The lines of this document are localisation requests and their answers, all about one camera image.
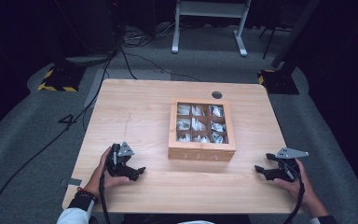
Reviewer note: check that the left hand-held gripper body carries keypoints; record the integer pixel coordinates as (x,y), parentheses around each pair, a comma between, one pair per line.
(117,164)

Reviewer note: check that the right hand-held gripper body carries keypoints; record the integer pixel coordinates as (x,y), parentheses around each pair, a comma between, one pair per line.
(287,168)

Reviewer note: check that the wooden compartment tea box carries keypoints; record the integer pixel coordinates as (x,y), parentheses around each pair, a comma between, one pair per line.
(200,154)

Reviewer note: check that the person's left hand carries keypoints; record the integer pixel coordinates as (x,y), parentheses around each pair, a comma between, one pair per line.
(97,177)

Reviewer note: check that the person's right hand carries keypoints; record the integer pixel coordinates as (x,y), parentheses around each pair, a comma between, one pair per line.
(304,189)

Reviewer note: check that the grey tape piece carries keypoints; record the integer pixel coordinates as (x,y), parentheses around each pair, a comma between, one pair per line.
(71,182)

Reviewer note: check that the group of white tea bags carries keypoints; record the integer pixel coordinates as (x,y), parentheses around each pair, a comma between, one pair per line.
(198,125)

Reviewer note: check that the black yellow striped stand base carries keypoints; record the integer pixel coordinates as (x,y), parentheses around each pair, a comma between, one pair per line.
(279,82)
(60,79)

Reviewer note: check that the round grey table grommet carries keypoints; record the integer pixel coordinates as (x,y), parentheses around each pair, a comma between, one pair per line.
(217,95)

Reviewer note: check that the black tripod legs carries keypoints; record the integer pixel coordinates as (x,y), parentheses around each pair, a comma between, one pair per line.
(270,37)

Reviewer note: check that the dark slanted pole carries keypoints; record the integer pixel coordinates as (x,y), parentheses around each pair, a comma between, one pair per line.
(295,31)

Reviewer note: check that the dark equipment cabinet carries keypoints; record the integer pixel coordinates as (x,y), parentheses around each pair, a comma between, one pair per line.
(90,28)

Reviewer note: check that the white metal desk frame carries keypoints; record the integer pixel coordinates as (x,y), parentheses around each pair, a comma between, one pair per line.
(209,9)

